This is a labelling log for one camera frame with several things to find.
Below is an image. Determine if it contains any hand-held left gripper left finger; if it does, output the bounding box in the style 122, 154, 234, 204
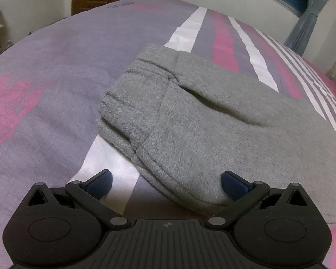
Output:
25, 169, 127, 230

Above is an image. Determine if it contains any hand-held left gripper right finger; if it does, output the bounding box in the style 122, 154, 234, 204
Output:
208, 170, 312, 230

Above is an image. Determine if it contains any striped purple pink bedsheet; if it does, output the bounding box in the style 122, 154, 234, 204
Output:
0, 0, 336, 269

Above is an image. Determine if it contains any grey window curtain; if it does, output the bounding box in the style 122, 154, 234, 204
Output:
284, 0, 336, 59

